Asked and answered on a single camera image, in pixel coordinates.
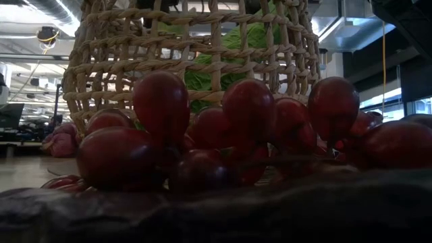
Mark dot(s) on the green celery bunch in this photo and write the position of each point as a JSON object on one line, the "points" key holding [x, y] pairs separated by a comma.
{"points": [[236, 40]]}

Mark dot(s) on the woven straw basket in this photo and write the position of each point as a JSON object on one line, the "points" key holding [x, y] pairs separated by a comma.
{"points": [[111, 67]]}

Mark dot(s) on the red grape bunch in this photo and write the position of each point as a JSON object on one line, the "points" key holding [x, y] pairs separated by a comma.
{"points": [[162, 101]]}

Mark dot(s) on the dark computer monitor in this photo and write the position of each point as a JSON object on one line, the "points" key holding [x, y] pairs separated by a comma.
{"points": [[11, 116]]}

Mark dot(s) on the black dome ceiling camera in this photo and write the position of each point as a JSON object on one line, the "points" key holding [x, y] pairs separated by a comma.
{"points": [[47, 34]]}

